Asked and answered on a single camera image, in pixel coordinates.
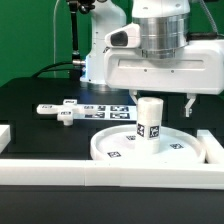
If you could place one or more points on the white cross table base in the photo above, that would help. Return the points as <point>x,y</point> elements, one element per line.
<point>65,112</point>

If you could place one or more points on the white right fence bar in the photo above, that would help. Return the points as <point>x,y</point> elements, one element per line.
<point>214,150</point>

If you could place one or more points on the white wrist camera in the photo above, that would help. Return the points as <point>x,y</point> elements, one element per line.
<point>125,37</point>

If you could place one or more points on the white left fence bar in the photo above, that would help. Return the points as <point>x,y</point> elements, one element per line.
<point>5,136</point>

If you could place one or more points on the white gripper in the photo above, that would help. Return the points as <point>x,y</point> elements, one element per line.
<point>198,68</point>

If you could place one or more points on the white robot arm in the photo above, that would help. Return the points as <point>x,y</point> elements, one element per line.
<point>155,52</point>

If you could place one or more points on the white front fence bar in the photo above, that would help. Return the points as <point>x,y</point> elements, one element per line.
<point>100,173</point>

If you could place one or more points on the white tag plate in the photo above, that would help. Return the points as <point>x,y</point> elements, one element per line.
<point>112,112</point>

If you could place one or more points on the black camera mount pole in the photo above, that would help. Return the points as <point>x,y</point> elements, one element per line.
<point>84,7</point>

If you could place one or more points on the white round table top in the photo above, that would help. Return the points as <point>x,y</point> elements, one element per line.
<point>122,143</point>

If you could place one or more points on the white fence bar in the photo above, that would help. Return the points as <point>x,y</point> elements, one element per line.
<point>5,136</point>
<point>214,150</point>
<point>100,173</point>

